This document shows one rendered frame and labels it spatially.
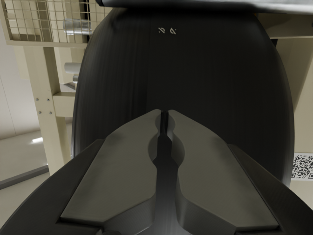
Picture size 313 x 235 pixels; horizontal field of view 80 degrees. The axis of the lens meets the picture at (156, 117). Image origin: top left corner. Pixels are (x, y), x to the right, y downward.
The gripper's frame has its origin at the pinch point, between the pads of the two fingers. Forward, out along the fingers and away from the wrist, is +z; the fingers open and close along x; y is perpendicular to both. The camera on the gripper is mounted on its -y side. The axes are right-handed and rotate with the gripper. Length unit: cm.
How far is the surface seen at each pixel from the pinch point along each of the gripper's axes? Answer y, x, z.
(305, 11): -6.5, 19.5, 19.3
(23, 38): 5, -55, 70
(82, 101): 4.3, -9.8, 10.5
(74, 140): 8.8, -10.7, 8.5
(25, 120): 504, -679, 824
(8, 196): 520, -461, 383
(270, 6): -7.0, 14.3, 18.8
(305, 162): 22.7, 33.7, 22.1
